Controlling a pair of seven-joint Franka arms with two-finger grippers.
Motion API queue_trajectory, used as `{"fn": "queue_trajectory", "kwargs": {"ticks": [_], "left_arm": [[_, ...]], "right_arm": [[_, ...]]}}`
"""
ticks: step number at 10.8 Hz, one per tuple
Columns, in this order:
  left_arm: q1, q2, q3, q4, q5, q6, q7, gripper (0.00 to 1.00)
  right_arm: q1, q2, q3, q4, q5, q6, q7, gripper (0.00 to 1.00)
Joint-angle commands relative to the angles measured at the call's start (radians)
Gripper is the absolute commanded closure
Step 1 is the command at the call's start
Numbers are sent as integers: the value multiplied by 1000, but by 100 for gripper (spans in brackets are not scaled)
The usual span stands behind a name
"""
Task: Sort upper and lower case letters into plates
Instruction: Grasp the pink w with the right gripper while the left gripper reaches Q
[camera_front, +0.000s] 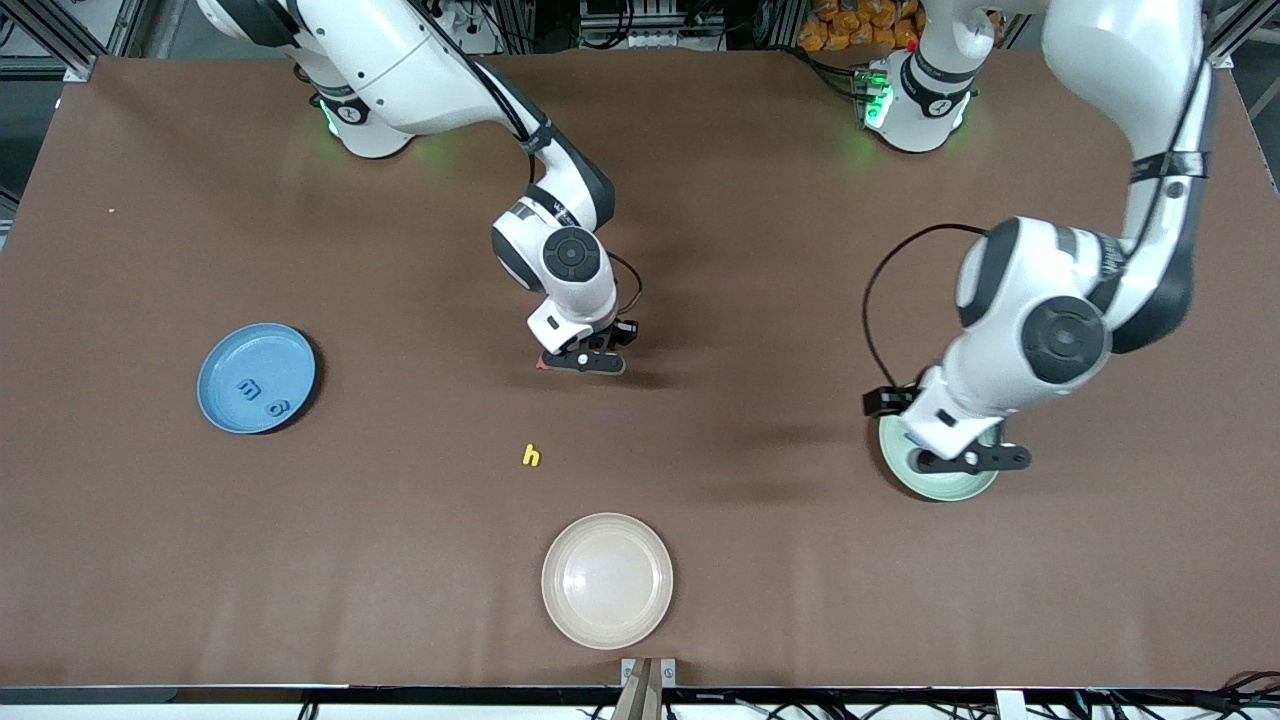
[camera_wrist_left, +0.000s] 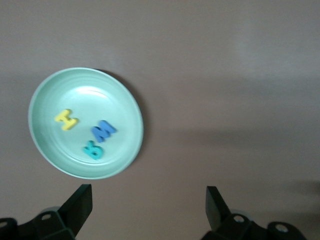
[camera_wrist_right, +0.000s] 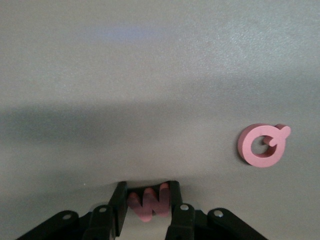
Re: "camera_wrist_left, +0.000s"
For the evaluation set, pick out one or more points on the pale green round plate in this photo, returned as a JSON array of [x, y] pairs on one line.
[[112, 105]]

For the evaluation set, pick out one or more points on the teal foam capital letter R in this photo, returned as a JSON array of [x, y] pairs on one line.
[[97, 155]]

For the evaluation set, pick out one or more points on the brown table cover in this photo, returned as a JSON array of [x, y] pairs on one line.
[[225, 75]]

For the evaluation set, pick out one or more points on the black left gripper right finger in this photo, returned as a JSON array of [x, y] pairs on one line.
[[217, 215]]

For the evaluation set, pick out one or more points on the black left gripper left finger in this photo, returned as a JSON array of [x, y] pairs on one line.
[[75, 212]]

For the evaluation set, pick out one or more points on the yellow foam capital letter H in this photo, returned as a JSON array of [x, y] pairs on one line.
[[66, 120]]

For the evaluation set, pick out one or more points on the blue foam capital letter M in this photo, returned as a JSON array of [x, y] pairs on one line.
[[102, 132]]

